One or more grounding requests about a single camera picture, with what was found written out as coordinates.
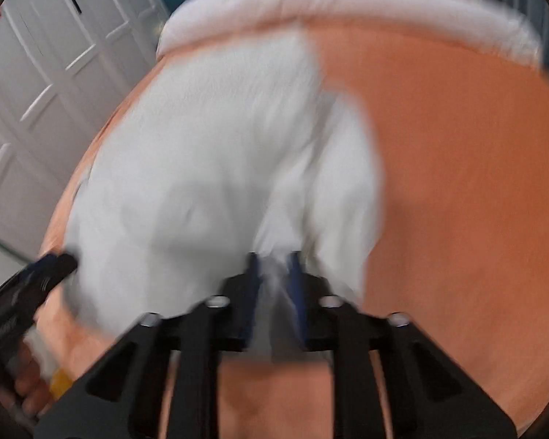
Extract person's left hand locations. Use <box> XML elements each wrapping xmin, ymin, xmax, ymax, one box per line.
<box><xmin>9</xmin><ymin>341</ymin><xmax>71</xmax><ymax>419</ymax></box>

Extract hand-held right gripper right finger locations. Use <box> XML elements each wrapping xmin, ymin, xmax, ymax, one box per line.
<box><xmin>286</xmin><ymin>251</ymin><xmax>519</xmax><ymax>439</ymax></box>

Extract light grey garment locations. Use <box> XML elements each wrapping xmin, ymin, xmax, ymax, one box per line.
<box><xmin>61</xmin><ymin>32</ymin><xmax>386</xmax><ymax>362</ymax></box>

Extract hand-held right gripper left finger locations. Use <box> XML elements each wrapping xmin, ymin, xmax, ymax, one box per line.
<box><xmin>36</xmin><ymin>251</ymin><xmax>261</xmax><ymax>439</ymax></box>

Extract white wardrobe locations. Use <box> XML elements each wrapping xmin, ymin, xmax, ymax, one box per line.
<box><xmin>0</xmin><ymin>0</ymin><xmax>171</xmax><ymax>244</ymax></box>

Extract pale pink duvet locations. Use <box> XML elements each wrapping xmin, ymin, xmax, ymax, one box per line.
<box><xmin>157</xmin><ymin>0</ymin><xmax>546</xmax><ymax>70</ymax></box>

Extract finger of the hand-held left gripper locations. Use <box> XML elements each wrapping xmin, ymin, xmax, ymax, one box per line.
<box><xmin>22</xmin><ymin>252</ymin><xmax>79</xmax><ymax>294</ymax></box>

